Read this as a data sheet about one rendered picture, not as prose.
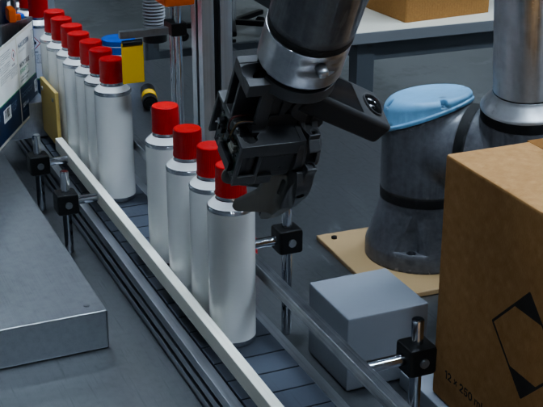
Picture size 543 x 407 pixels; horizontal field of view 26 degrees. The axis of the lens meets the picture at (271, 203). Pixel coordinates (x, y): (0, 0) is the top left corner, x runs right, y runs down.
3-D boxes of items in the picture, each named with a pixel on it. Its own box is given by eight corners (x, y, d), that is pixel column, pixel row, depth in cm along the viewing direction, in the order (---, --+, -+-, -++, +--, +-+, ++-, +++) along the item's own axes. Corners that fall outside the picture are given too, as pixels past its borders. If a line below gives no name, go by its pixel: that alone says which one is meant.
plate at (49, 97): (41, 130, 192) (37, 77, 189) (46, 129, 192) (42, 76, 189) (56, 148, 184) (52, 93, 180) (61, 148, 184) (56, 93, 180)
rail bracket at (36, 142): (30, 207, 178) (23, 132, 174) (70, 201, 181) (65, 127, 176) (35, 215, 176) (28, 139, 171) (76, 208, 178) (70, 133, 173)
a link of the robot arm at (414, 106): (400, 163, 166) (404, 70, 161) (491, 180, 160) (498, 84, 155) (363, 190, 156) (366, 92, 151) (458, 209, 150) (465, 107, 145)
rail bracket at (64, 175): (56, 249, 164) (50, 169, 160) (77, 245, 165) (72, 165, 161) (62, 258, 161) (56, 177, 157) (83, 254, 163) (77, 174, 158)
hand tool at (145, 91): (140, 97, 231) (139, 82, 230) (155, 96, 232) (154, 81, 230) (145, 129, 213) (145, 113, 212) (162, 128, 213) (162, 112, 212)
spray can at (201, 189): (186, 306, 137) (180, 140, 130) (227, 298, 139) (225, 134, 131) (201, 325, 133) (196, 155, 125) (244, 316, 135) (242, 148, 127)
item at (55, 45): (49, 139, 193) (40, 15, 185) (81, 135, 194) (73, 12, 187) (57, 148, 188) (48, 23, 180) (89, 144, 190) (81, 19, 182)
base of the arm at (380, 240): (344, 241, 165) (346, 175, 161) (433, 222, 171) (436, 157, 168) (404, 283, 153) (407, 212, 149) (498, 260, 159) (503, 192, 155)
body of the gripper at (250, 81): (206, 131, 110) (229, 37, 101) (290, 122, 113) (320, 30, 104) (230, 194, 106) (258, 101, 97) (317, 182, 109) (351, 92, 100)
